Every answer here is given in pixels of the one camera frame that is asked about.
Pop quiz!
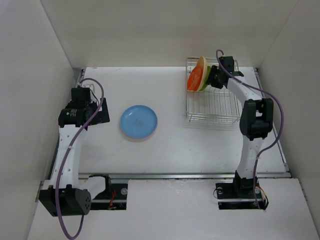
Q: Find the green plate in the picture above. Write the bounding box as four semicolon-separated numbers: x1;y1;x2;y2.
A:
199;65;211;92

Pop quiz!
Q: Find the beige plate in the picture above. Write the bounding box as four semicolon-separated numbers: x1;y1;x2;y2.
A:
196;56;208;92

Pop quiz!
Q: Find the orange plate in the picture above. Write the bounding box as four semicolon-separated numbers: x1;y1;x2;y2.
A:
187;66;203;91

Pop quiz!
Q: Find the pink plate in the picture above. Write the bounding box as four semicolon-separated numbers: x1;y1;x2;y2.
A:
119;125;158;143

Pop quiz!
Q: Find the blue plate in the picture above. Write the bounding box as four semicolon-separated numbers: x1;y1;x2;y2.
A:
119;105;158;138

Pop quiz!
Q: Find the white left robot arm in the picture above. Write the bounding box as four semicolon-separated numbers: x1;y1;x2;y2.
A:
39;87;112;217

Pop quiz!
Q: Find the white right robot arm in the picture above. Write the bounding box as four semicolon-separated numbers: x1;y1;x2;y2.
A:
206;56;274;198

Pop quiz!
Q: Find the wire dish rack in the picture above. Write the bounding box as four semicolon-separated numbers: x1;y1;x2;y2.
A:
185;57;244;125

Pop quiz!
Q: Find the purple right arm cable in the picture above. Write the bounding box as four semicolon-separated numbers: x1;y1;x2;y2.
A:
215;49;285;210

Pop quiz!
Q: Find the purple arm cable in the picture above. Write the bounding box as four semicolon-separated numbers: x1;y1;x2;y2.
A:
215;49;285;210
55;77;104;239

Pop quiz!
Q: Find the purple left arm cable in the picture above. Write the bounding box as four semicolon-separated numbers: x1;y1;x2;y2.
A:
55;77;104;239

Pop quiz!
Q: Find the aluminium table edge rail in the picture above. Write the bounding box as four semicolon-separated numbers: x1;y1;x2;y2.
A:
109;172;292;180

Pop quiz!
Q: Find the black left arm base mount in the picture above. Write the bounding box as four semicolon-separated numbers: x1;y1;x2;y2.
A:
90;174;128;211

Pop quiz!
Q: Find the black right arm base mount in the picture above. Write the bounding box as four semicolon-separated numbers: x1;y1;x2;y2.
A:
213;182;269;210

